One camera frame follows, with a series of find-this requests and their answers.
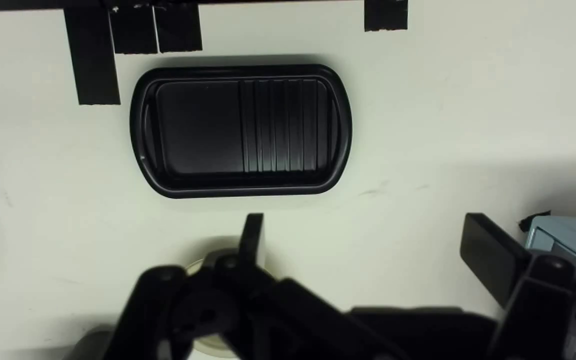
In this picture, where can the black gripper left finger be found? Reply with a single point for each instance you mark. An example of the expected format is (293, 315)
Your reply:
(251, 241)

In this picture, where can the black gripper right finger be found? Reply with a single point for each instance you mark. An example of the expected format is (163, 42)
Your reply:
(494, 256)

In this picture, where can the light blue toaster oven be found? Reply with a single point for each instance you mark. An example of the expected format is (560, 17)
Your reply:
(570, 241)

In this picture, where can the black ribbed rectangular tray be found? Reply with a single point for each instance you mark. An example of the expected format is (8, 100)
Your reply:
(241, 130)

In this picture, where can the short black tape strip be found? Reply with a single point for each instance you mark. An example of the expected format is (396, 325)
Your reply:
(132, 29)
(178, 26)
(386, 12)

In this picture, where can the long black tape strip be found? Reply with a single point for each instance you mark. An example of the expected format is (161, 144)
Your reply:
(94, 52)

